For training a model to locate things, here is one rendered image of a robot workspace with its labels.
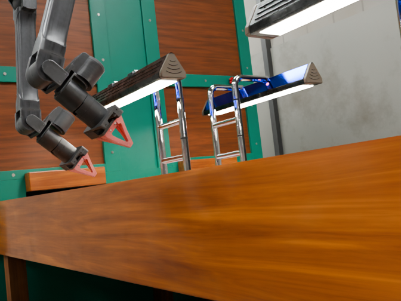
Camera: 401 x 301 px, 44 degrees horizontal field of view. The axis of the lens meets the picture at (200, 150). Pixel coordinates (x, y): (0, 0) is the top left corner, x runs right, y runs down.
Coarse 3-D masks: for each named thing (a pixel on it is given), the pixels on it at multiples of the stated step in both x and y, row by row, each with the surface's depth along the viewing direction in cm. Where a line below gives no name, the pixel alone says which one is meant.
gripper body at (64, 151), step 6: (60, 144) 146; (66, 144) 147; (54, 150) 146; (60, 150) 146; (66, 150) 146; (72, 150) 148; (78, 150) 146; (60, 156) 147; (66, 156) 147; (72, 156) 147; (66, 162) 148; (72, 162) 145
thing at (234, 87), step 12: (216, 84) 191; (240, 108) 175; (216, 120) 188; (228, 120) 180; (240, 120) 175; (216, 132) 187; (240, 132) 175; (216, 144) 187; (240, 144) 174; (216, 156) 186; (228, 156) 181; (240, 156) 174
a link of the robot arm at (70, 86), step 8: (64, 80) 109; (72, 80) 108; (80, 80) 109; (56, 88) 107; (64, 88) 106; (72, 88) 107; (80, 88) 108; (56, 96) 107; (64, 96) 106; (72, 96) 107; (80, 96) 107; (64, 104) 107; (72, 104) 107; (80, 104) 108
